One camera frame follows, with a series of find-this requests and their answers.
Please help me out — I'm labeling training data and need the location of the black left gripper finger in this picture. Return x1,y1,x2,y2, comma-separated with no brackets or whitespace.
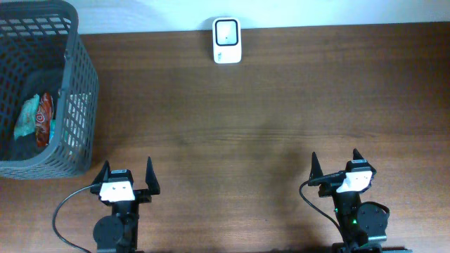
90,160,110,194
145,157,160,195

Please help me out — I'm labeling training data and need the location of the orange chocolate bar wrapper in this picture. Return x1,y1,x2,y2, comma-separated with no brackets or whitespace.
35,92,54,148

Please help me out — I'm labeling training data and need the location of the green wet wipes pack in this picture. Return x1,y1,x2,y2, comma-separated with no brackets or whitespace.
13,94,40,140

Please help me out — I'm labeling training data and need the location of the small teal tissue pack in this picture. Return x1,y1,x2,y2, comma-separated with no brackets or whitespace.
49,119,56,142

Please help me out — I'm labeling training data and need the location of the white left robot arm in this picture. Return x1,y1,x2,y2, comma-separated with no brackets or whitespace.
90,158,160,252

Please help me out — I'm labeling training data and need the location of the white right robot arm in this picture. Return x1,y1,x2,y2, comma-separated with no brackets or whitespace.
299,149,410,253

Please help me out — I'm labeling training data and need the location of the white barcode scanner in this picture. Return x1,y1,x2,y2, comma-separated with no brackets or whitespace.
212,17,242,64

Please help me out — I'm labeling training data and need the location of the grey plastic mesh basket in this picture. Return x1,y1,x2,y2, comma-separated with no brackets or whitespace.
1,1,99,179

